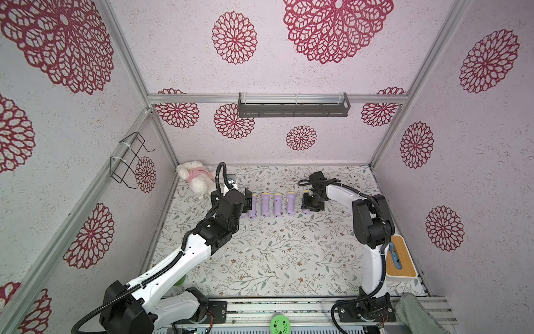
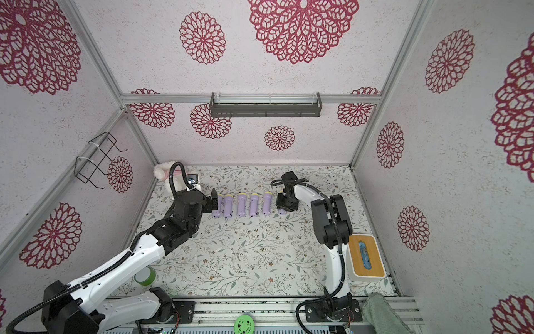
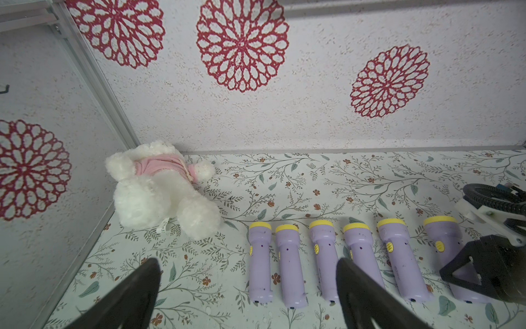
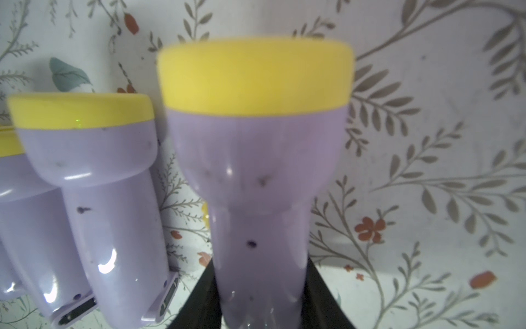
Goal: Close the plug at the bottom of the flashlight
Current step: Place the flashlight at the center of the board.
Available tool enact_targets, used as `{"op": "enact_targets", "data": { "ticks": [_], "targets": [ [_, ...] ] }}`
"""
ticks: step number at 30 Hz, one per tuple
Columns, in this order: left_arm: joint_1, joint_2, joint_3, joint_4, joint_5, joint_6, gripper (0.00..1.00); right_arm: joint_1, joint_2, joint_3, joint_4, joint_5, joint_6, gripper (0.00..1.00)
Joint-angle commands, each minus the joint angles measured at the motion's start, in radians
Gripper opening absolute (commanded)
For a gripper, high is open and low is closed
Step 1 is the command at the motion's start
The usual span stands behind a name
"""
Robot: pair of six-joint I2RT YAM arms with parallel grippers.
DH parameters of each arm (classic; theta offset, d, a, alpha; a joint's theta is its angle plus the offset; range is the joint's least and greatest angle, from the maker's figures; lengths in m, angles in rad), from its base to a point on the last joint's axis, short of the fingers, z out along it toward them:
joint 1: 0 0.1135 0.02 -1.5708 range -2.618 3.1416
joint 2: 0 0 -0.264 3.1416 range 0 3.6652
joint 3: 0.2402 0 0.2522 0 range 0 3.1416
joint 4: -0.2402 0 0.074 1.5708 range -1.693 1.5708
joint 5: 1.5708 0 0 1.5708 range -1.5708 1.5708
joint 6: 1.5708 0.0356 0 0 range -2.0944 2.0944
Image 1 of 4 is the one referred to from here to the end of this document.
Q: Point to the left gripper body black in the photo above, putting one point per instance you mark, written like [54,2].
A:
[215,200]

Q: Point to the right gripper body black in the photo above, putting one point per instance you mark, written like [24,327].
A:
[313,200]

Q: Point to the purple flashlight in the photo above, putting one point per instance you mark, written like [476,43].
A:
[265,204]
[278,205]
[252,212]
[305,207]
[290,203]

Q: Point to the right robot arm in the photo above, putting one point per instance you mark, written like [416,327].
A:
[373,228]

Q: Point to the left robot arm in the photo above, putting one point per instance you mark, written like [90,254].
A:
[140,307]

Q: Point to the white plush toy pink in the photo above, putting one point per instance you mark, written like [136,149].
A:
[200,179]

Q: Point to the green tape roll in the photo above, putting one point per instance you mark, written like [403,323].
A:
[180,281]

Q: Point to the green round disc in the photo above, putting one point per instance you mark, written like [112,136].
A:
[280,324]

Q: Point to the green cloth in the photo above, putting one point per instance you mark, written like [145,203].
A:
[410,312]

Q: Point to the black wall shelf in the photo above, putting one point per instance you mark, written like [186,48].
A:
[294,107]

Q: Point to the black wire wall rack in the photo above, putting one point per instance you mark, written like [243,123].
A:
[131,169]

